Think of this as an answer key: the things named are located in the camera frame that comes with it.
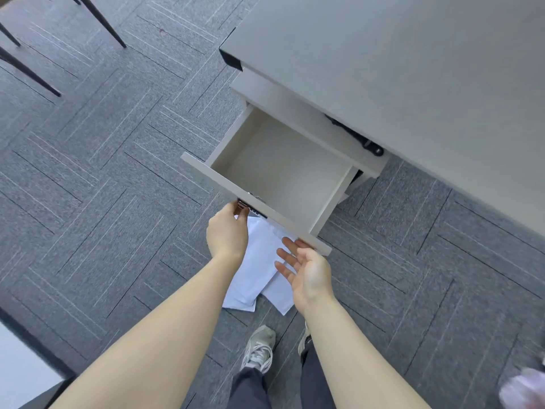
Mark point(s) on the person's right hand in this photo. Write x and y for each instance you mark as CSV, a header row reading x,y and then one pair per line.
x,y
313,274

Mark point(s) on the person's left hand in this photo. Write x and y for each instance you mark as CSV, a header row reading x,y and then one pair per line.
x,y
227,235

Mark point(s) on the person's right thumb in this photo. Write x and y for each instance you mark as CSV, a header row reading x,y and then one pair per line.
x,y
306,247

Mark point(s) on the person's left fingers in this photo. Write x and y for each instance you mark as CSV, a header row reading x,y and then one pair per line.
x,y
239,212

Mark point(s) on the person's right middle finger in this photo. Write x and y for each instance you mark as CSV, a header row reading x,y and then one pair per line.
x,y
287,257

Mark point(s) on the silver drawer key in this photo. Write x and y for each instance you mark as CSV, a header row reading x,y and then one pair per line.
x,y
243,205

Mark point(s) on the person's right forearm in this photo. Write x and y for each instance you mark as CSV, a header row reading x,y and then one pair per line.
x,y
353,357

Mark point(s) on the person's left forearm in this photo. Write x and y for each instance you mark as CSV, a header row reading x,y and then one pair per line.
x,y
170,340

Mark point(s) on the white paper sheet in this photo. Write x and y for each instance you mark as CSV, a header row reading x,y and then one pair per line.
x,y
279,293
255,268

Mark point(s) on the open white drawer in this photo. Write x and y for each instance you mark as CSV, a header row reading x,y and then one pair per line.
x,y
285,170

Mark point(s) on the person's right grey sneaker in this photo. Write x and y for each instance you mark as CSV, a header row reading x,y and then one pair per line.
x,y
305,340

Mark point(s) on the person's grey sneaker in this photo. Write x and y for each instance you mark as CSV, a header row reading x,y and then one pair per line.
x,y
258,349
305,340

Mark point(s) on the person's left grey sneaker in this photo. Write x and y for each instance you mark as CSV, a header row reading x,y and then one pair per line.
x,y
258,349

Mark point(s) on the person's right dark trouser leg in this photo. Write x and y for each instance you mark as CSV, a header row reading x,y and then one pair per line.
x,y
317,379

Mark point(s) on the person's dark trouser leg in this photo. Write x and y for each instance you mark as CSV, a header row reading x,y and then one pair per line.
x,y
248,389
317,379

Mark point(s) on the person's left dark trouser leg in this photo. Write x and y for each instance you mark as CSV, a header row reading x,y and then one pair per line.
x,y
248,389

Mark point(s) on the black-legged chair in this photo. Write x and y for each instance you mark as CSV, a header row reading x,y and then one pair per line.
x,y
51,33

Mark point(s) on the blurred pink white object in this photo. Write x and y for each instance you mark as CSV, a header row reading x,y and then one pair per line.
x,y
523,389

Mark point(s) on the white panel with black edge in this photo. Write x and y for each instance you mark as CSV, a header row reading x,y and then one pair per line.
x,y
25,370

